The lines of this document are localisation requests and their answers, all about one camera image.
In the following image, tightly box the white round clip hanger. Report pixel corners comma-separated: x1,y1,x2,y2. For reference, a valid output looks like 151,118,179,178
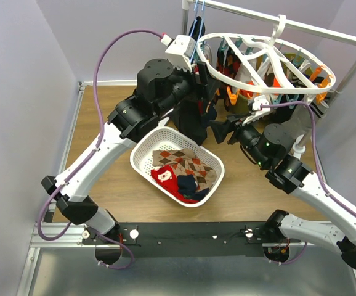
196,15,336,96

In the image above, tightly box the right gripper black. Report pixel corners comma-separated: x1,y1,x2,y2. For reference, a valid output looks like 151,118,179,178
208,112,269,168

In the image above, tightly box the red santa bear sock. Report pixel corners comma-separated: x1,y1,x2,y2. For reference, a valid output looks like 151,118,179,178
150,165,198,204

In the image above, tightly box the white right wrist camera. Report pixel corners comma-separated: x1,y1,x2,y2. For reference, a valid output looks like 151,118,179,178
243,95,272,125

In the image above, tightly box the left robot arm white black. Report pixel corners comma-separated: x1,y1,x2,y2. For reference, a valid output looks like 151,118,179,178
41,59,220,244

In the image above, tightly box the dark argyle hanging sock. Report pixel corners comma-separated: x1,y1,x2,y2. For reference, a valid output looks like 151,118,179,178
216,46,241,78

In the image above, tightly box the aluminium rail frame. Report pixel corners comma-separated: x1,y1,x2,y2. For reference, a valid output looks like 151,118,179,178
17,80,356,296

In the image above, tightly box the white drying rack frame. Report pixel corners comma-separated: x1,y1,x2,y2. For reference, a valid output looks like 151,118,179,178
181,0,356,155

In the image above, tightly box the navy green striped sock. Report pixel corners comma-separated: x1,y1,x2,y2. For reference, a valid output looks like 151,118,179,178
177,175,209,203

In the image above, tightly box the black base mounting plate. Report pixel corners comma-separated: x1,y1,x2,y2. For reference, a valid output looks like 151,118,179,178
82,221,302,258

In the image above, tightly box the grey striped hanging sock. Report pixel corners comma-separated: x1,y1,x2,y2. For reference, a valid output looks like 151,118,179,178
282,96,330,139

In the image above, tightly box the black sock on blue hanger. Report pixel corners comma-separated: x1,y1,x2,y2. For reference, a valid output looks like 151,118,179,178
188,16,206,41

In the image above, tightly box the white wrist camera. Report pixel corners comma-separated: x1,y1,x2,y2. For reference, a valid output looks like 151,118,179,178
165,35,195,73
243,95,272,125

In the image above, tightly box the white orange hanging sock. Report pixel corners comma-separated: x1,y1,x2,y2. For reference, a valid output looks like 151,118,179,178
234,57,272,98

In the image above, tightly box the white perforated plastic basket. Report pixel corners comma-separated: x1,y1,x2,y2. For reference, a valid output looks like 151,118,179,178
130,126,225,208

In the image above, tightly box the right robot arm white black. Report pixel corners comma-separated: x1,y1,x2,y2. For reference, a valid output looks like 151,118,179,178
210,115,356,270

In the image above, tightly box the beige argyle sock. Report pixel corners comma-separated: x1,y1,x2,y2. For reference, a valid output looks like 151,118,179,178
152,149,217,191

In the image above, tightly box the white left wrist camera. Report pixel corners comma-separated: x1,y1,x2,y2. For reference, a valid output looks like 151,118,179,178
165,35,195,73

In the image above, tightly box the navy santa sock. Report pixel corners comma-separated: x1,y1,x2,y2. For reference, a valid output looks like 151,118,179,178
200,101,217,128

